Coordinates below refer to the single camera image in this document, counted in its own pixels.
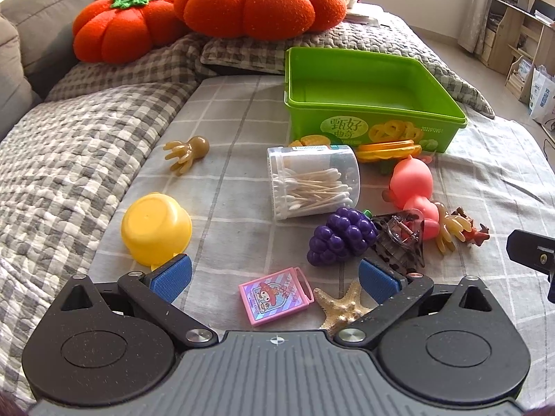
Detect grey checked pillow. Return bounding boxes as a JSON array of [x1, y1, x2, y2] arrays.
[[200, 30, 291, 78]]

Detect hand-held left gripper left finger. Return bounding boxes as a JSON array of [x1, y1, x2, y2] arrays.
[[45, 253, 220, 351]]

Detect green plastic box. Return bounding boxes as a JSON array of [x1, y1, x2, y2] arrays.
[[284, 46, 468, 157]]

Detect white folded cloth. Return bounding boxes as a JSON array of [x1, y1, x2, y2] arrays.
[[344, 2, 386, 24]]

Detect yellow toy bowl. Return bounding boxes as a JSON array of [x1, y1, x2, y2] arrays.
[[121, 193, 193, 271]]

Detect grey checked blanket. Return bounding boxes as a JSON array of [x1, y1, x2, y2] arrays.
[[0, 32, 206, 408]]

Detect small red brown toy figure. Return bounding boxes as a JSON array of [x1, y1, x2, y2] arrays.
[[451, 208, 490, 248]]

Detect beige curtain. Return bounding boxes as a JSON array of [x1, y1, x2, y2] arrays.
[[457, 0, 506, 59]]

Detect pink cartoon card box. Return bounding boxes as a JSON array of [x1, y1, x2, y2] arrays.
[[238, 269, 314, 325]]

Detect small orange pumpkin cushion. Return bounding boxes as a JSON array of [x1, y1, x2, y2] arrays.
[[72, 0, 191, 63]]

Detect tan octopus toy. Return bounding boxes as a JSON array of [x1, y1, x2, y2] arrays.
[[163, 136, 211, 177], [434, 201, 473, 255]]

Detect wooden desk shelf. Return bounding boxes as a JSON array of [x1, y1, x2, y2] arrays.
[[481, 0, 555, 105]]

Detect purple toy grapes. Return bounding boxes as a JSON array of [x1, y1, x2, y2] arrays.
[[307, 207, 379, 266]]

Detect orange yellow toy food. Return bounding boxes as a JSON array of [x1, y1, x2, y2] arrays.
[[358, 139, 436, 176]]

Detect pink pig toy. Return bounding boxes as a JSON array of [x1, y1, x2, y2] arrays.
[[382, 159, 441, 241]]

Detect dark translucent hair claw clip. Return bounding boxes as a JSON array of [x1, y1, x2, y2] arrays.
[[370, 209, 426, 274]]

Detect grey grid bed sheet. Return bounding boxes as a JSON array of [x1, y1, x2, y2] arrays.
[[87, 73, 555, 356]]

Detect black laptop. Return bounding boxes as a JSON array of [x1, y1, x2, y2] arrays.
[[531, 0, 555, 20]]

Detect large orange pumpkin cushion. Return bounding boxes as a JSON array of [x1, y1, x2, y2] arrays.
[[173, 0, 348, 39]]

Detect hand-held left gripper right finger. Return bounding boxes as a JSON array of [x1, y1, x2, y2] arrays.
[[336, 258, 499, 351]]

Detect grey sofa backrest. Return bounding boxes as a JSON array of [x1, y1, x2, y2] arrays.
[[0, 0, 109, 139]]

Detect yellow toy corn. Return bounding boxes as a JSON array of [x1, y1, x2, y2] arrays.
[[288, 136, 334, 148]]

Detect white paper bag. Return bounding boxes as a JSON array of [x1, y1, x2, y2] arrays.
[[529, 65, 555, 124]]

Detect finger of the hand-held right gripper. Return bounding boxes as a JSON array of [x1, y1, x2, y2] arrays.
[[506, 229, 555, 304]]

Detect beige starfish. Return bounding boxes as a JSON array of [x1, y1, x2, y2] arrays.
[[313, 281, 377, 336]]

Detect clear cotton swab jar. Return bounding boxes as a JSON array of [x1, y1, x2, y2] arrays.
[[266, 145, 361, 221]]

